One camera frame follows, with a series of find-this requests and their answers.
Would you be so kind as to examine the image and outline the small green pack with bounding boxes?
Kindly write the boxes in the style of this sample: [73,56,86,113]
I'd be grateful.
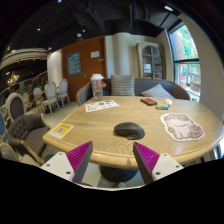
[155,104,170,111]

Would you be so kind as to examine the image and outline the white printed paper sheet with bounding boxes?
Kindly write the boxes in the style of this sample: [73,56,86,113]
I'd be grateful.
[84,99,120,113]

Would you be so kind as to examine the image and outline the group of white chairs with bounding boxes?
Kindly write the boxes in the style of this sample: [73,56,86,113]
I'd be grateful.
[2,78,71,124]

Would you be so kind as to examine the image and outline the black box with red print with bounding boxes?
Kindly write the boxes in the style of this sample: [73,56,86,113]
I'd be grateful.
[140,97,158,107]

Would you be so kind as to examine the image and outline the arched glass-door cabinet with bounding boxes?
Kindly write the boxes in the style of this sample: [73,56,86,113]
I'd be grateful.
[135,41,167,80]

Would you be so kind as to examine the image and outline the yellow and white sticker card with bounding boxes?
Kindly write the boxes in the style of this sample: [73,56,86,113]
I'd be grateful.
[48,122,75,140]

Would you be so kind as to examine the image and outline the grey curved sofa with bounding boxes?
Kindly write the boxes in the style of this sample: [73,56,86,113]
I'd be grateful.
[75,78,191,107]

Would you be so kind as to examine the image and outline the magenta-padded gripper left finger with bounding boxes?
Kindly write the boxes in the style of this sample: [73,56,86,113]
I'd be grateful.
[39,140,94,184]

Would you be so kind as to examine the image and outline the blue poster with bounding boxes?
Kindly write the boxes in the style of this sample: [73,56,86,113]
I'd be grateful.
[67,51,82,76]

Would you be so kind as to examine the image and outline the brown wooden door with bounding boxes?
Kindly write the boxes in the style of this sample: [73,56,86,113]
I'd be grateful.
[60,35,108,103]

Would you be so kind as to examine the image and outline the black computer mouse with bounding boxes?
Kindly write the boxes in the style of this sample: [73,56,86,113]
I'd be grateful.
[113,121,146,141]

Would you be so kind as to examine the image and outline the small white squeeze bottle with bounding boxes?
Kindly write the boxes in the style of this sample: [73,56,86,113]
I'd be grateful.
[163,97,174,108]

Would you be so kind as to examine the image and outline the black ribbed table pedestal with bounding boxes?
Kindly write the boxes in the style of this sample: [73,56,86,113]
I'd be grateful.
[99,164,138,184]

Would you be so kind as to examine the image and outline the upright striped grey cushion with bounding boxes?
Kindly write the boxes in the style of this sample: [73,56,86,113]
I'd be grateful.
[110,74,136,97]

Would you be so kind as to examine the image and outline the large dark-framed window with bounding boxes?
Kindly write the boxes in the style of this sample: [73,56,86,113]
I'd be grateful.
[168,23,203,103]

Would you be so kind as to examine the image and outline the flat striped grey cushion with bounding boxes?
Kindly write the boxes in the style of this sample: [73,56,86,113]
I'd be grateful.
[140,83,175,100]

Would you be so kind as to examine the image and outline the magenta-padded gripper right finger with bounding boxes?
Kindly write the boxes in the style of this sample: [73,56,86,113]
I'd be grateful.
[132,141,185,185]

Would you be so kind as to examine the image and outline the clear shaker bottle white lid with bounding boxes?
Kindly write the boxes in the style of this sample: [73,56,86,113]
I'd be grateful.
[90,73,105,102]

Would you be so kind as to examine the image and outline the cat-shaped mouse pad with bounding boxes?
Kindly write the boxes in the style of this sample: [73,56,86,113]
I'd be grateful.
[159,112,206,142]

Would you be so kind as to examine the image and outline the grey tufted armchair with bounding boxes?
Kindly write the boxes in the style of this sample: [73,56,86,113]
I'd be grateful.
[7,113,51,166]

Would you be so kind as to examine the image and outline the black bag with orange top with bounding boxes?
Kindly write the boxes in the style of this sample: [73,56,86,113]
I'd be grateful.
[100,78,112,98]

